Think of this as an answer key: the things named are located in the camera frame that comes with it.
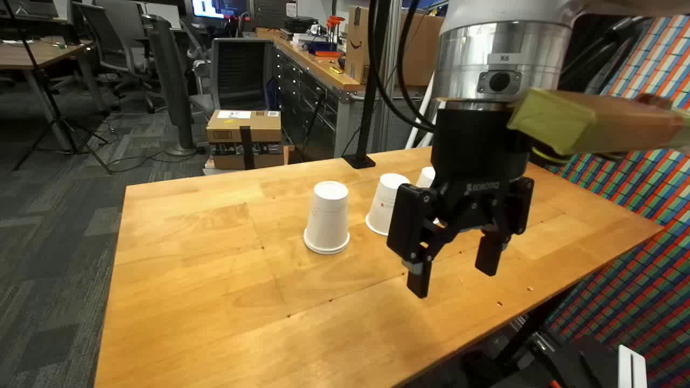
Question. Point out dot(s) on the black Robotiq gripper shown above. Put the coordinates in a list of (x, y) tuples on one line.
[(476, 143)]

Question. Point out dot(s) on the white plastic pipe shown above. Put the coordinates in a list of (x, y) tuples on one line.
[(423, 138)]

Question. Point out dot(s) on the black equipment under table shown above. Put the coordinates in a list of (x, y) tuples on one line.
[(569, 363)]

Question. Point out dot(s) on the colourful woven patterned cloth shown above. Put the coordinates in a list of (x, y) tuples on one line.
[(647, 288)]

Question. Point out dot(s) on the large brown cardboard box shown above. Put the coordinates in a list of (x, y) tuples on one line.
[(357, 43)]

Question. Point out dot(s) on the white flat device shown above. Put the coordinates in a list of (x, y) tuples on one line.
[(630, 369)]

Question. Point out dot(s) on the black mesh chair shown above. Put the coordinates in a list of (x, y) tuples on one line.
[(240, 71)]

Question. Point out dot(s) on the lit computer monitor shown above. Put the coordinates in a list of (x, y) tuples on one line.
[(209, 6)]

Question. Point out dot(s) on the grey office chair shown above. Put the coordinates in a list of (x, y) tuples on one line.
[(109, 34)]

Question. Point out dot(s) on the black tripod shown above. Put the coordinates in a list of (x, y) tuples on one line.
[(47, 86)]

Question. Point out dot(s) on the wooden office desk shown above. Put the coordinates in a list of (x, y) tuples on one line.
[(36, 54)]

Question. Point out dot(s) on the black camera stand pole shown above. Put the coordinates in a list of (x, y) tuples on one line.
[(374, 71)]

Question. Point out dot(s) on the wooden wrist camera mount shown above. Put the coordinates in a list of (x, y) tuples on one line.
[(612, 122)]

